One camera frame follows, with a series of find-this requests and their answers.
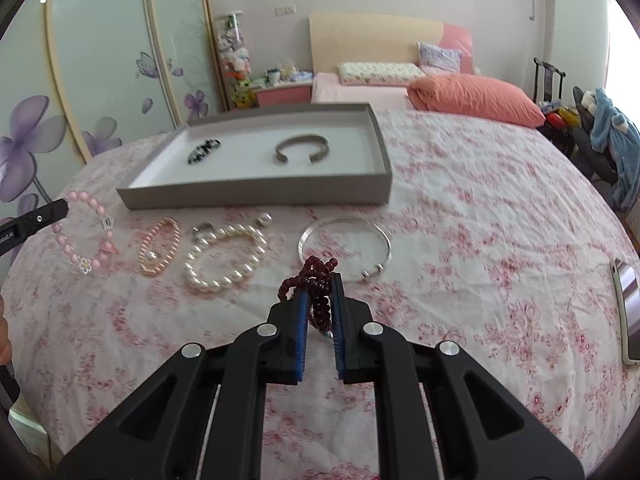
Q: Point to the smartphone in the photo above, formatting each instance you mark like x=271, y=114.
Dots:
x=631, y=310

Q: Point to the wide grey metal cuff bangle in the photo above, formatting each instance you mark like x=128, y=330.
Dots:
x=300, y=137

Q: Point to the purple patterned pillow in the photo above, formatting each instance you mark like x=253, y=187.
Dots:
x=439, y=56

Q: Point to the bed with pink sheet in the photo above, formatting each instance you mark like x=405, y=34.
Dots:
x=350, y=91

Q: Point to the beige and pink headboard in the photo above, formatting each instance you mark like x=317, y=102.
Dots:
x=360, y=40

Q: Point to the cream floral pillow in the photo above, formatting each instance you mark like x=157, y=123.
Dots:
x=380, y=72

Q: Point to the clear plush toy tube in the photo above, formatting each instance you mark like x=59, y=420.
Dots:
x=235, y=60

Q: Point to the thin silver bangle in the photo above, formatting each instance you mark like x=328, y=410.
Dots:
x=385, y=240

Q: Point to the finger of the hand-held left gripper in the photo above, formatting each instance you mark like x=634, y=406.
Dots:
x=37, y=220

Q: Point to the mug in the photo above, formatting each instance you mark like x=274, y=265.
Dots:
x=272, y=77

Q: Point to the grey cardboard tray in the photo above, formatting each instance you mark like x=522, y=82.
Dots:
x=250, y=172

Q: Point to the orange folded duvet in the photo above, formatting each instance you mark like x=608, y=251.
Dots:
x=475, y=97

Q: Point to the dark office chair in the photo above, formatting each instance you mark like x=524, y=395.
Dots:
x=585, y=155

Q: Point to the black wooden chair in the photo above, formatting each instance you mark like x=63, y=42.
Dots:
x=547, y=80

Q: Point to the colourful toys pile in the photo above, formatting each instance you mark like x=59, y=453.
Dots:
x=560, y=120

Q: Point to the pink and beige nightstand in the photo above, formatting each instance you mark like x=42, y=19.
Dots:
x=280, y=96

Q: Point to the blue plush garment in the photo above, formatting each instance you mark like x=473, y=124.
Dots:
x=612, y=135

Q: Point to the person's left hand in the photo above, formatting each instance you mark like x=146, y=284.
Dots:
x=4, y=337

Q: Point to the white wall switch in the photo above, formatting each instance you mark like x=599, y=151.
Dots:
x=284, y=10

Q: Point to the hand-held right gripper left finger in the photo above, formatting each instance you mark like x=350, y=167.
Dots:
x=300, y=340

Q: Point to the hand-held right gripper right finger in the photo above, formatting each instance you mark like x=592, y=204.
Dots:
x=339, y=355

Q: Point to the floral sliding door wardrobe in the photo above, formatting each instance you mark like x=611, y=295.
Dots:
x=100, y=60

